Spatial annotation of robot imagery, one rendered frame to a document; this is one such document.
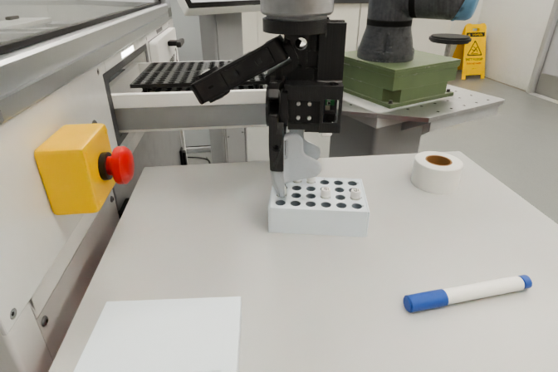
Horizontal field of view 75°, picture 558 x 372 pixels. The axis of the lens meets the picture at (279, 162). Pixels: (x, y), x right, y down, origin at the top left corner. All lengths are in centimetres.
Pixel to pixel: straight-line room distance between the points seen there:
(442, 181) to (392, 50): 51
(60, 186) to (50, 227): 4
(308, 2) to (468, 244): 34
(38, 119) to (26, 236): 11
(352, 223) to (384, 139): 60
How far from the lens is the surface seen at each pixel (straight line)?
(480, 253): 50
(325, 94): 39
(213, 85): 41
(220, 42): 168
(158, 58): 89
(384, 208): 54
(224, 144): 180
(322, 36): 39
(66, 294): 49
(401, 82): 97
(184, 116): 60
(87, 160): 39
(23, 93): 39
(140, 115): 61
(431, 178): 59
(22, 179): 38
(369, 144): 103
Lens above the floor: 105
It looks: 26 degrees down
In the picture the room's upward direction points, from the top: straight up
